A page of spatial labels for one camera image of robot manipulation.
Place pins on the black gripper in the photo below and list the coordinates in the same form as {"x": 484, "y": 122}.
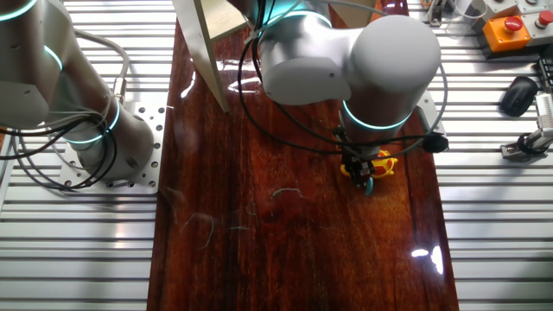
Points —
{"x": 358, "y": 163}

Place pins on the yellow orange toy turtle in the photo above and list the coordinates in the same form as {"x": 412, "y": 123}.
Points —
{"x": 389, "y": 163}

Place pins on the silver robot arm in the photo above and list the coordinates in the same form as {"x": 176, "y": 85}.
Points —
{"x": 389, "y": 56}

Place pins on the beige wooden shelf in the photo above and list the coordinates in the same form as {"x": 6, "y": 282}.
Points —
{"x": 203, "y": 52}

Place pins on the glossy red-brown wooden board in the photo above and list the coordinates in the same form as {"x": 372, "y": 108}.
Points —
{"x": 281, "y": 259}

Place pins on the black computer mouse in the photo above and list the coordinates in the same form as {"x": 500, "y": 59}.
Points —
{"x": 518, "y": 97}

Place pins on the small metal clamp stand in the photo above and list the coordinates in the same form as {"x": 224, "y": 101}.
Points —
{"x": 435, "y": 13}

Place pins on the clear plastic tube loop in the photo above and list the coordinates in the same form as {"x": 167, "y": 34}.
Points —
{"x": 464, "y": 19}

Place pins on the orange emergency stop box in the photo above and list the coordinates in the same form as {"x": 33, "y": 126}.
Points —
{"x": 503, "y": 36}

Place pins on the black keyboard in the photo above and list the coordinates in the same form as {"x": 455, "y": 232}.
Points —
{"x": 546, "y": 75}

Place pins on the grey control box with knobs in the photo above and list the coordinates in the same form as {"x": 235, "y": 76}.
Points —
{"x": 503, "y": 8}

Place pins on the grey box with red button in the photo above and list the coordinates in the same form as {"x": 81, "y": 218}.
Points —
{"x": 542, "y": 32}

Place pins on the ribbed silver camera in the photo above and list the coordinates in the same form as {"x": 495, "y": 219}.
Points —
{"x": 545, "y": 110}

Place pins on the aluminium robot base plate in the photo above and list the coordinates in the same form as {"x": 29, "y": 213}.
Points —
{"x": 149, "y": 177}

